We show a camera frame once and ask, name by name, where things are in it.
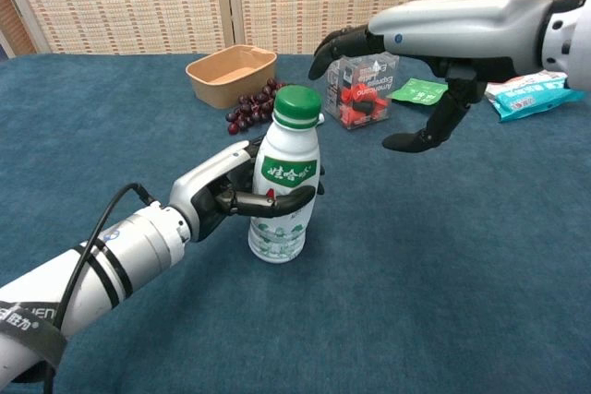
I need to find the blue felt table cover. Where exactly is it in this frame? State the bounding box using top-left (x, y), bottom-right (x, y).
top-left (0, 51), bottom-right (591, 394)

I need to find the brown paper bowl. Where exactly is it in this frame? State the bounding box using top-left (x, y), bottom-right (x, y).
top-left (185, 44), bottom-right (278, 110)

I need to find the green bottle cap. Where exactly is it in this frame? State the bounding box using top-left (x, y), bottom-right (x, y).
top-left (272, 84), bottom-right (323, 130)

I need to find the large green sachet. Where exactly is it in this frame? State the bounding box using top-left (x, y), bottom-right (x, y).
top-left (386, 76), bottom-right (450, 105)

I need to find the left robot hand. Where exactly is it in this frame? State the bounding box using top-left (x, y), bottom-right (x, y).
top-left (168, 135), bottom-right (327, 244)

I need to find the brown wooden panel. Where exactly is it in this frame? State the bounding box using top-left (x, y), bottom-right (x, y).
top-left (0, 0), bottom-right (38, 59)

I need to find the white plastic milk bottle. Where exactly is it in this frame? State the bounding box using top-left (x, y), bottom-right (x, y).
top-left (247, 112), bottom-right (324, 265)

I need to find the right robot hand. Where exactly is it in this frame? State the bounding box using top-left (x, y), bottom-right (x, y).
top-left (308, 0), bottom-right (555, 154)

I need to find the clear plastic capsule box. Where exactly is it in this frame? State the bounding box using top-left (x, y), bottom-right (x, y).
top-left (324, 53), bottom-right (401, 131)

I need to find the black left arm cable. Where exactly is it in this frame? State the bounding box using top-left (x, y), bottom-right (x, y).
top-left (43, 183), bottom-right (156, 394)

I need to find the teal white snack bag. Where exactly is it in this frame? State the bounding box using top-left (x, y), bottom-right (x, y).
top-left (484, 69), bottom-right (587, 124)

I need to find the dark red grape bunch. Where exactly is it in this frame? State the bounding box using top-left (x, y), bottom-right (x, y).
top-left (224, 78), bottom-right (290, 136)

